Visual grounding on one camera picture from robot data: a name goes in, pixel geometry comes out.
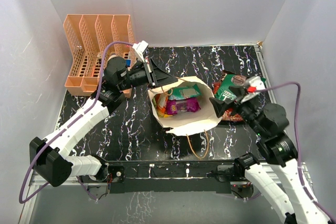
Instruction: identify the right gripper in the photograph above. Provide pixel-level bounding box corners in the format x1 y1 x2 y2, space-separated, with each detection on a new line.
209 85 266 137

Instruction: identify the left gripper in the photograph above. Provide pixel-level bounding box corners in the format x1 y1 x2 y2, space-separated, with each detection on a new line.
118 58 178 91

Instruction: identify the orange chips bag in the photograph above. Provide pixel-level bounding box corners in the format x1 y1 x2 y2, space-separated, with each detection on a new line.
213 82 243 122

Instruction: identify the green snack bag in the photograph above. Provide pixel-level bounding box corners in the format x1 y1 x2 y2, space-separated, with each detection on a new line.
214 73 266 101

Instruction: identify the orange candy pack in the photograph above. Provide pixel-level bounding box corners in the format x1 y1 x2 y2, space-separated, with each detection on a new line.
153 93 168 118

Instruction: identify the brown Kettle chips bag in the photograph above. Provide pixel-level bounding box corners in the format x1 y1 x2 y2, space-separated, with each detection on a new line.
222 70 235 78

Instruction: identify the brown paper bag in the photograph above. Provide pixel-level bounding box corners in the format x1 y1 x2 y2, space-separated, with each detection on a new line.
148 76 222 159

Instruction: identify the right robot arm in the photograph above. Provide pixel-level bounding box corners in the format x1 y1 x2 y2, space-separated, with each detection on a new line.
210 85 335 223

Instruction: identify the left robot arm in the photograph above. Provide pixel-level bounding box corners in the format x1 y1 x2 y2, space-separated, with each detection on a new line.
29 57 177 187

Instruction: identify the purple snack bag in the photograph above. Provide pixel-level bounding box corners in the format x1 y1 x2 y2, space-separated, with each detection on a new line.
166 98 201 115

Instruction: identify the teal snack pack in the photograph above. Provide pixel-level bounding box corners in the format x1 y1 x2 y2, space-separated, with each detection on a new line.
169 84 201 101

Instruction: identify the blue stamp block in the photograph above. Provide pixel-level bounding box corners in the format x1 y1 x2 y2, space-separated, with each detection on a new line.
126 59 131 67

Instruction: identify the orange plastic file organizer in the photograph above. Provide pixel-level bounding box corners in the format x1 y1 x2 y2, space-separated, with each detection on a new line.
64 14 135 96

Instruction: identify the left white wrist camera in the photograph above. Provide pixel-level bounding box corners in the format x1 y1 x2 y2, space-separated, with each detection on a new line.
132 40 149 63

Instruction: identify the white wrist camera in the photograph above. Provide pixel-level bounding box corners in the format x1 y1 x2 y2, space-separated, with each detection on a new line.
241 76 266 103
132 40 149 63

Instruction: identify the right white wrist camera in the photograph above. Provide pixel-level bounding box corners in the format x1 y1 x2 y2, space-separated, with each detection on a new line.
241 76 266 103

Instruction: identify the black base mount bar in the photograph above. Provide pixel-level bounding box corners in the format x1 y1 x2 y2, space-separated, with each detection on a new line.
104 159 266 195

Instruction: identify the aluminium frame rail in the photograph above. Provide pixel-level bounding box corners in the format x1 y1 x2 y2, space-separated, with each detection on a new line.
20 41 325 224

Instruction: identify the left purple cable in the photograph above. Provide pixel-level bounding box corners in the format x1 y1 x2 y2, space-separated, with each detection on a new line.
18 41 137 204

